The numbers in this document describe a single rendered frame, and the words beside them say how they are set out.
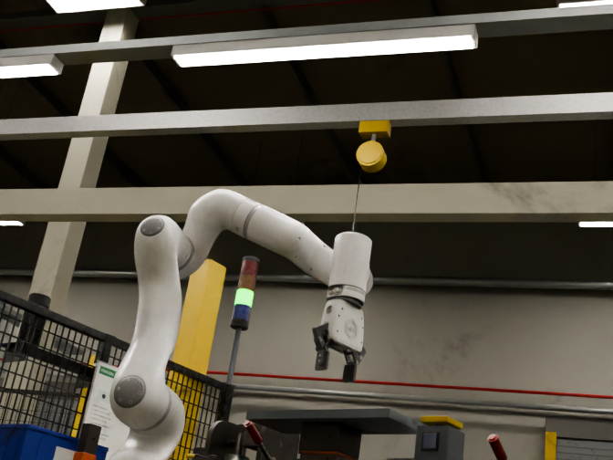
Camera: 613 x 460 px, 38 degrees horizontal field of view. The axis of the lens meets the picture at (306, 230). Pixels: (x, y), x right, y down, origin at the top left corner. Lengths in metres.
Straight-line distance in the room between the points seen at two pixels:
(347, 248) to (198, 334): 1.53
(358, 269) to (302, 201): 4.21
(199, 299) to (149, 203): 3.24
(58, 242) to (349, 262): 8.67
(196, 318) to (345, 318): 1.57
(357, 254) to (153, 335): 0.49
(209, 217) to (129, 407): 0.50
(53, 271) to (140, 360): 8.43
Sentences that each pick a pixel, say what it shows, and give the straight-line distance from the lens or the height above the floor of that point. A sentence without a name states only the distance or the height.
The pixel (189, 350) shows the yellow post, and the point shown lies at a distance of 3.44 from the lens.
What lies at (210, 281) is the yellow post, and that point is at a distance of 3.52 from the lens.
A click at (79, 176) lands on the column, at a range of 10.82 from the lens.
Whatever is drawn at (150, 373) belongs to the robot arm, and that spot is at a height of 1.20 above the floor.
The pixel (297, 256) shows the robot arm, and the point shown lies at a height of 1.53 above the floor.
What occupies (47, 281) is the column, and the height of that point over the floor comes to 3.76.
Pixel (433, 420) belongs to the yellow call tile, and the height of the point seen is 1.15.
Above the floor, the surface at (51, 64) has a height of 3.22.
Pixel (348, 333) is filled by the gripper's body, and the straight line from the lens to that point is 1.96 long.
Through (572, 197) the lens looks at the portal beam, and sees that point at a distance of 5.84.
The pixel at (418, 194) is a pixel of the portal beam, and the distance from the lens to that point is 5.99.
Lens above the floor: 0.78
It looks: 23 degrees up
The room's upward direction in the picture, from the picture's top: 9 degrees clockwise
